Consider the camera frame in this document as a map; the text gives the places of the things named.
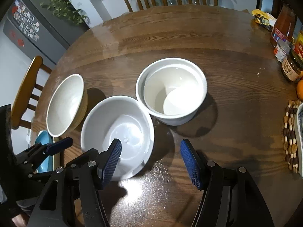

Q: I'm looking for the yellow snack bag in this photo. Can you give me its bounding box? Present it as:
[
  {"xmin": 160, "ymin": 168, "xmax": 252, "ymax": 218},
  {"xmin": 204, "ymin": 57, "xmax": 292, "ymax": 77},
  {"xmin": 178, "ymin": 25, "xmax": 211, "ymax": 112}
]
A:
[{"xmin": 251, "ymin": 9, "xmax": 277, "ymax": 31}]

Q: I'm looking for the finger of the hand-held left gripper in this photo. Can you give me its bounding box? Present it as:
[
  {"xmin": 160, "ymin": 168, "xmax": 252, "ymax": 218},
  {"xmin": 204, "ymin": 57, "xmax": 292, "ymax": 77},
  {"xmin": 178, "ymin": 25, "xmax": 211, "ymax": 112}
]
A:
[
  {"xmin": 27, "ymin": 171, "xmax": 56, "ymax": 182},
  {"xmin": 14, "ymin": 137, "xmax": 73, "ymax": 168}
]

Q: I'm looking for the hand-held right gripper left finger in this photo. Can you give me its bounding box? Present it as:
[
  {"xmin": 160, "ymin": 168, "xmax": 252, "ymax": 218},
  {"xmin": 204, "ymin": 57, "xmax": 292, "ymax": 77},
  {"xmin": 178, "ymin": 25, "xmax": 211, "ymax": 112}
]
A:
[{"xmin": 28, "ymin": 138, "xmax": 122, "ymax": 227}]

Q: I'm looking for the white round bowl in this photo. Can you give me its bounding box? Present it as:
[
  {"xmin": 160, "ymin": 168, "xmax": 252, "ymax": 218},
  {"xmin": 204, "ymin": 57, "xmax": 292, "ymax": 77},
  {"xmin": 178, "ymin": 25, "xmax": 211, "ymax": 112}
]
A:
[{"xmin": 80, "ymin": 96, "xmax": 155, "ymax": 180}]

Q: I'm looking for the grey refrigerator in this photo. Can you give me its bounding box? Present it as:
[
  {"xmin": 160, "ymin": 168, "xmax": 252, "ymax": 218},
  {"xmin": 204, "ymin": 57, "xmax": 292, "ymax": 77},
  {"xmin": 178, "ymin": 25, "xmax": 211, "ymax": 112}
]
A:
[{"xmin": 2, "ymin": 0, "xmax": 93, "ymax": 67}]

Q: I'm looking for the white patterned dish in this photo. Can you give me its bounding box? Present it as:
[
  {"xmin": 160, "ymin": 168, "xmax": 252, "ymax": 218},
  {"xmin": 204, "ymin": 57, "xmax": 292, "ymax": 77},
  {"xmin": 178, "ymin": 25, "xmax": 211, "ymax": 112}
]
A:
[{"xmin": 294, "ymin": 103, "xmax": 303, "ymax": 178}]

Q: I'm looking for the orange fruit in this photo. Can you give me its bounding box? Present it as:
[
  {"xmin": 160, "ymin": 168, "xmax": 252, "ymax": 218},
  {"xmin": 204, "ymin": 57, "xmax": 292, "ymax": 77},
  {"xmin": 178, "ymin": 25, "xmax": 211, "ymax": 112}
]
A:
[{"xmin": 296, "ymin": 79, "xmax": 303, "ymax": 100}]

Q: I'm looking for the wooden bead trivet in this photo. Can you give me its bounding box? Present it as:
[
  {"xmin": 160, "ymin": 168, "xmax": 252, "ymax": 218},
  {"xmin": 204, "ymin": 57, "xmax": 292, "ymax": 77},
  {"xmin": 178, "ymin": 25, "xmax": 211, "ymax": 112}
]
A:
[{"xmin": 282, "ymin": 100, "xmax": 302, "ymax": 173}]

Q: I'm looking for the green trailing plant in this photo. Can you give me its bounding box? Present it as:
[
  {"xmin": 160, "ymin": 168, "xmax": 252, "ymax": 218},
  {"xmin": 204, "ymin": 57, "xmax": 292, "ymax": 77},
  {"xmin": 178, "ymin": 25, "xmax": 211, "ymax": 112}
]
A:
[{"xmin": 24, "ymin": 0, "xmax": 90, "ymax": 25}]

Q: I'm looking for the white straight-sided bowl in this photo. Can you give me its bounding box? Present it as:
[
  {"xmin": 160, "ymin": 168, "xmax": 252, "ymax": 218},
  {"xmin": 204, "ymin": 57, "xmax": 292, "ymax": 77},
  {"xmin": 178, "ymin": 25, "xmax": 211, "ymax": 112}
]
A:
[{"xmin": 136, "ymin": 57, "xmax": 208, "ymax": 126}]

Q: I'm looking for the blue square bowl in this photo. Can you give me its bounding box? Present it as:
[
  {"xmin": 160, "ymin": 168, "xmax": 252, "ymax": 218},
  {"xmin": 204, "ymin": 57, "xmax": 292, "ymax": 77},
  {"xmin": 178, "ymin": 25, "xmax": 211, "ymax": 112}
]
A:
[{"xmin": 30, "ymin": 130, "xmax": 55, "ymax": 173}]

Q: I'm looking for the group of fridge photo magnets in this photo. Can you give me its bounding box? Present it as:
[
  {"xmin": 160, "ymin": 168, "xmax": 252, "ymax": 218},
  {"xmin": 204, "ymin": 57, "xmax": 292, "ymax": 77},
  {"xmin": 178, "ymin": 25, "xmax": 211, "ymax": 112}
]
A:
[{"xmin": 13, "ymin": 0, "xmax": 41, "ymax": 40}]

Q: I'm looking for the small white lid jar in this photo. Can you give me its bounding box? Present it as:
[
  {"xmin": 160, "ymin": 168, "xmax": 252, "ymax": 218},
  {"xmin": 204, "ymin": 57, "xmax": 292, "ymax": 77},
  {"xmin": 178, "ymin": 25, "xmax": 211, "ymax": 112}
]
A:
[{"xmin": 275, "ymin": 39, "xmax": 291, "ymax": 62}]

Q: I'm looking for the red sauce bottle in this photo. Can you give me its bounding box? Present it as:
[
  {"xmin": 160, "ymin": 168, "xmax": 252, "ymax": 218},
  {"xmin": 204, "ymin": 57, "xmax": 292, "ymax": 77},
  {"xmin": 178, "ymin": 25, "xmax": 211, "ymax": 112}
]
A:
[{"xmin": 270, "ymin": 3, "xmax": 297, "ymax": 48}]

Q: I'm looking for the brown sauce jar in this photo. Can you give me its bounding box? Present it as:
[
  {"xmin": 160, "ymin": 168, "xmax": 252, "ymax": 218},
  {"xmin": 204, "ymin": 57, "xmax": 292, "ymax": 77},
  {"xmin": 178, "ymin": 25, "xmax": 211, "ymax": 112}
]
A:
[{"xmin": 281, "ymin": 50, "xmax": 303, "ymax": 82}]

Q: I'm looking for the cream round bowl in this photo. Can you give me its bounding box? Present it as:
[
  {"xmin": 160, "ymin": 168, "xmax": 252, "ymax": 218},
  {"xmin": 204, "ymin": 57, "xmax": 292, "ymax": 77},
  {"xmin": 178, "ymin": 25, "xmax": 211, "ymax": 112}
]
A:
[{"xmin": 46, "ymin": 74, "xmax": 88, "ymax": 137}]

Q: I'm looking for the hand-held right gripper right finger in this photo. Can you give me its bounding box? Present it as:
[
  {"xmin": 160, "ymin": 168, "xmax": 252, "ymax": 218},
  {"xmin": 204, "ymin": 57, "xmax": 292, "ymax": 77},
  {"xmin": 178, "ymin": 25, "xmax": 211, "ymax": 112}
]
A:
[{"xmin": 180, "ymin": 138, "xmax": 275, "ymax": 227}]

